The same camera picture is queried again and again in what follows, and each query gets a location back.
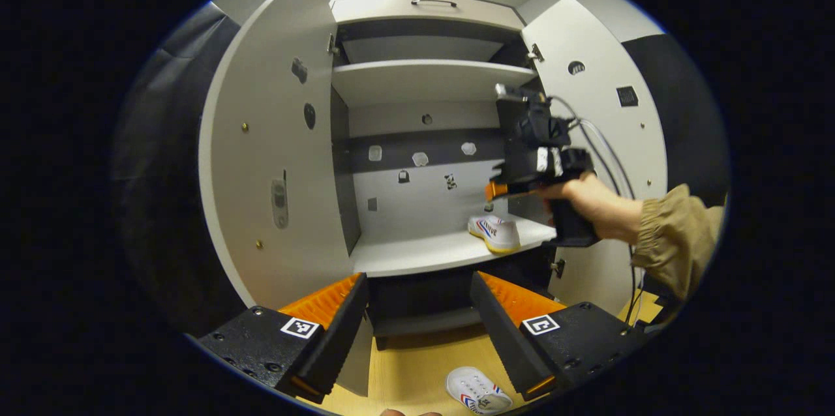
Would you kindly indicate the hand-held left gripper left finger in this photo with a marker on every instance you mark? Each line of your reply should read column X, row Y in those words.
column 339, row 331

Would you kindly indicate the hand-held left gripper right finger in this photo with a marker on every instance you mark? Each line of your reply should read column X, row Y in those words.
column 502, row 331

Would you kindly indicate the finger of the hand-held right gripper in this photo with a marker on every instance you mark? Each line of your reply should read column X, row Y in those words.
column 496, row 191

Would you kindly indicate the white shoe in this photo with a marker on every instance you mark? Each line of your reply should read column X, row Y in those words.
column 476, row 390
column 499, row 233

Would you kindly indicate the white shoe cabinet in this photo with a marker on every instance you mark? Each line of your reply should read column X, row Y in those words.
column 417, row 250

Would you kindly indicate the white cabinet door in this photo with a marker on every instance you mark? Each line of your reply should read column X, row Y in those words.
column 261, row 142
column 554, row 38

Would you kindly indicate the metal door hinge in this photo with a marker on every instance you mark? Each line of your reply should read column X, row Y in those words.
column 535, row 53
column 333, row 45

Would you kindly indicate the white cabinet shelf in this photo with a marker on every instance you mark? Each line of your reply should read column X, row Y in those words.
column 424, row 80

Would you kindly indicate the black backdrop cloth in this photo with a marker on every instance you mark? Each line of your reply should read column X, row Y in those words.
column 685, row 122
column 169, row 175

